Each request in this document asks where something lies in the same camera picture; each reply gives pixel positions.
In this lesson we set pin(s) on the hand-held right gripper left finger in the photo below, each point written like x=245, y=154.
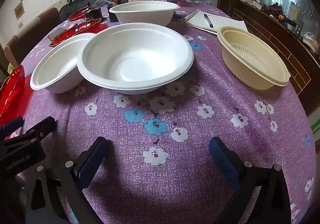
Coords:
x=91, y=164

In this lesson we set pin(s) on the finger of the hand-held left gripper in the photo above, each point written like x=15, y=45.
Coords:
x=12, y=124
x=37, y=132

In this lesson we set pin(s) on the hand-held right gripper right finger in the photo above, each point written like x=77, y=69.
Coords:
x=223, y=164

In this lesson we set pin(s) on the red ribbed plate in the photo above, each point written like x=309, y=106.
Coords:
x=10, y=99

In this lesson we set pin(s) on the white paper bowl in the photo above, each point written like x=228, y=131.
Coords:
x=55, y=69
x=135, y=59

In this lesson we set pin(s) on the beige plastic bowl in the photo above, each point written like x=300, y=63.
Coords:
x=250, y=74

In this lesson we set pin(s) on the white ceramic bowl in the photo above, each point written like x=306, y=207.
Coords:
x=143, y=17

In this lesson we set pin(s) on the purple floral tablecloth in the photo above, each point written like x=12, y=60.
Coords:
x=200, y=94

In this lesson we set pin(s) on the brown armchair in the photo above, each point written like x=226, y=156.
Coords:
x=25, y=36

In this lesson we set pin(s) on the black smartphone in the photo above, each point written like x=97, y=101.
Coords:
x=56, y=33

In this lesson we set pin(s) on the red gold-rimmed plate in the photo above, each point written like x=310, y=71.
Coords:
x=80, y=27
x=77, y=14

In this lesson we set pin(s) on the wooden sideboard cabinet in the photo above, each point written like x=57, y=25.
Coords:
x=275, y=36

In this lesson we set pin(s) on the small black box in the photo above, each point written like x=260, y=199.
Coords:
x=113, y=16

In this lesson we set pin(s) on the white notebook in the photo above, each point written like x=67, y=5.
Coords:
x=225, y=24

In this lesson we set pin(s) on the clear glass cup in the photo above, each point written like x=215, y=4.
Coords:
x=100, y=3

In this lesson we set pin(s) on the black pen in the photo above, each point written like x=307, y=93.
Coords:
x=208, y=20

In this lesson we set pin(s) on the beige wall panel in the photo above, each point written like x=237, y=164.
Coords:
x=18, y=11

